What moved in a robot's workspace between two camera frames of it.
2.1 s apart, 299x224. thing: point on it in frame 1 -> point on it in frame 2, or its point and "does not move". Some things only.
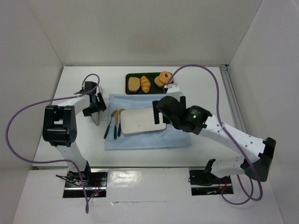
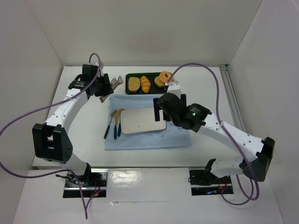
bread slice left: (134, 84) does not move
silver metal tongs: (96, 117) -> (114, 83)
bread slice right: (158, 82) does not move
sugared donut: (165, 76) does not move
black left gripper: (94, 109) -> (107, 83)
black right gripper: (156, 112) does not move
